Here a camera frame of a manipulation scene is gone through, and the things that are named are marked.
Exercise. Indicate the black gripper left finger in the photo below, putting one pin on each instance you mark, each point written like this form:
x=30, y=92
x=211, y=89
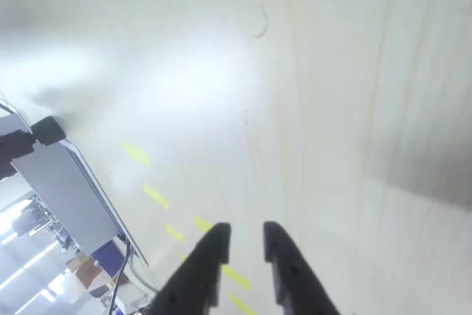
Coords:
x=191, y=282

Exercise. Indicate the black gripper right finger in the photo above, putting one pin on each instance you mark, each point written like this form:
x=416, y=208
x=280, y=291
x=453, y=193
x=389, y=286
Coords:
x=295, y=282

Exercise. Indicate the yellow tape strip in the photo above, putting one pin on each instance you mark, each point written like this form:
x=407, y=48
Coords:
x=202, y=223
x=156, y=197
x=174, y=233
x=236, y=278
x=243, y=304
x=183, y=257
x=136, y=153

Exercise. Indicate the grey flat panel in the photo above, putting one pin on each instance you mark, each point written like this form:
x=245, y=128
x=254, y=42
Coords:
x=66, y=189

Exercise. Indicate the black clamp mount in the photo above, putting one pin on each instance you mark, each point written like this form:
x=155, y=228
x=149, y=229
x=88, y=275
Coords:
x=48, y=130

